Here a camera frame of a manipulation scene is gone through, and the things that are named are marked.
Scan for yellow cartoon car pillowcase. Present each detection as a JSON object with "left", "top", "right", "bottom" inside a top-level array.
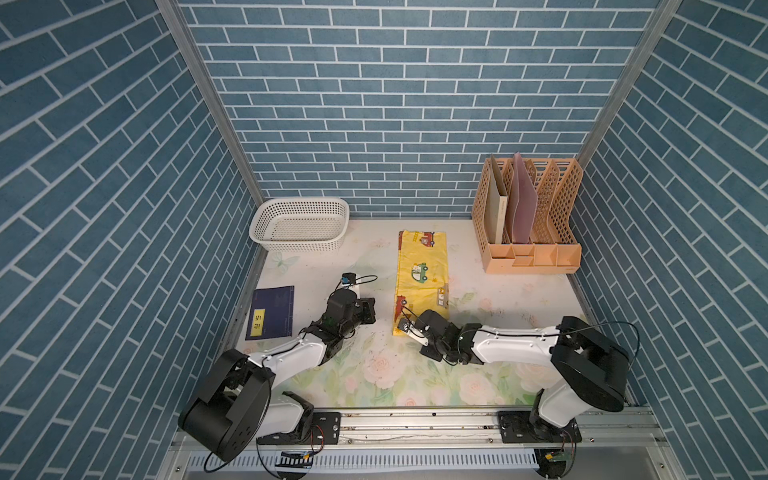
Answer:
[{"left": 392, "top": 230, "right": 450, "bottom": 336}]

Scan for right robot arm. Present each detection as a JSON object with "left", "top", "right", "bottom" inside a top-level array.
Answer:
[{"left": 397, "top": 310, "right": 631, "bottom": 432}]

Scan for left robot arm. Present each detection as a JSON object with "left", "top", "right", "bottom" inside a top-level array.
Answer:
[{"left": 178, "top": 289, "right": 376, "bottom": 462}]

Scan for dark blue book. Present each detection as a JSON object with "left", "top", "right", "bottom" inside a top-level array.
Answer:
[{"left": 245, "top": 286, "right": 295, "bottom": 341}]

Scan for white perforated plastic basket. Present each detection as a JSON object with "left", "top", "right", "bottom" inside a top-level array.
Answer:
[{"left": 249, "top": 197, "right": 350, "bottom": 253}]

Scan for orange plastic file organizer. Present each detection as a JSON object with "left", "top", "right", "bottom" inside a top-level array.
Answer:
[{"left": 472, "top": 155, "right": 583, "bottom": 274}]

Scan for beige folder in organizer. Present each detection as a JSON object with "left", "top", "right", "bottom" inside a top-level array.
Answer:
[{"left": 484, "top": 156, "right": 508, "bottom": 244}]

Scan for pink folder in organizer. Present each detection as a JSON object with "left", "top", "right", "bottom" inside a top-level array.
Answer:
[{"left": 511, "top": 154, "right": 538, "bottom": 243}]

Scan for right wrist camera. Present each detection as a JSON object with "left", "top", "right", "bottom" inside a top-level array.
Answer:
[{"left": 397, "top": 317, "right": 429, "bottom": 346}]

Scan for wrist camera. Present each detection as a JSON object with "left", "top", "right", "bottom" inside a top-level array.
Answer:
[
  {"left": 397, "top": 317, "right": 429, "bottom": 346},
  {"left": 339, "top": 272, "right": 360, "bottom": 296}
]

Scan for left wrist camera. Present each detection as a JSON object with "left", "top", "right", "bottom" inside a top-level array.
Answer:
[{"left": 339, "top": 272, "right": 360, "bottom": 296}]

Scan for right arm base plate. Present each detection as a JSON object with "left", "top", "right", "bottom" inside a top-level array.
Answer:
[{"left": 497, "top": 410, "right": 582, "bottom": 444}]

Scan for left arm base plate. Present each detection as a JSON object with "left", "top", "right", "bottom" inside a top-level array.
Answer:
[{"left": 257, "top": 411, "right": 342, "bottom": 448}]

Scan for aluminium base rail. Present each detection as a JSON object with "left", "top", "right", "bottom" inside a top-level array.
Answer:
[{"left": 292, "top": 407, "right": 668, "bottom": 450}]

